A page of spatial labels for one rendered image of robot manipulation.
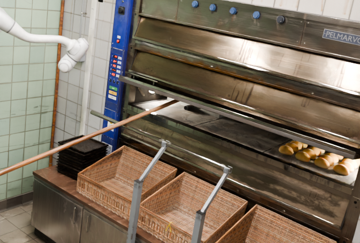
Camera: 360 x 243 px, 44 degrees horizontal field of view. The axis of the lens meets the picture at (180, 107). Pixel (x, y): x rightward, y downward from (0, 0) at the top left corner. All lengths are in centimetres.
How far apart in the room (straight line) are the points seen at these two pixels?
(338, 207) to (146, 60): 171
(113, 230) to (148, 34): 143
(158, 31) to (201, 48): 41
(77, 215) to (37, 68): 138
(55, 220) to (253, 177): 158
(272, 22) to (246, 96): 50
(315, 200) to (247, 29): 114
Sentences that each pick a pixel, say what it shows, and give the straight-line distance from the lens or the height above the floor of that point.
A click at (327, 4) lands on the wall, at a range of 270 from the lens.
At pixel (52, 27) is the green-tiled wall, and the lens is 408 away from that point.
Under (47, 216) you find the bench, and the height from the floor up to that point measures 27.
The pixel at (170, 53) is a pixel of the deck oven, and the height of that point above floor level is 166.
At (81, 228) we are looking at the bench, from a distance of 344.
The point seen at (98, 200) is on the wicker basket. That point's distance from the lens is 327.
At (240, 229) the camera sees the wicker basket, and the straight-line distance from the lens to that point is 295.
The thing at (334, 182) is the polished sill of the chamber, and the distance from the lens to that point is 279.
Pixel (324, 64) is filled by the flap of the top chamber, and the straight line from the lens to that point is 271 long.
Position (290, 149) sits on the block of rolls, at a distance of 304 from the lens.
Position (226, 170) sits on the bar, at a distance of 263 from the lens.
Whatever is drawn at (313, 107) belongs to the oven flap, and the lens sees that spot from 276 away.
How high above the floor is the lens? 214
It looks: 15 degrees down
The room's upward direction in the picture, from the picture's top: 9 degrees clockwise
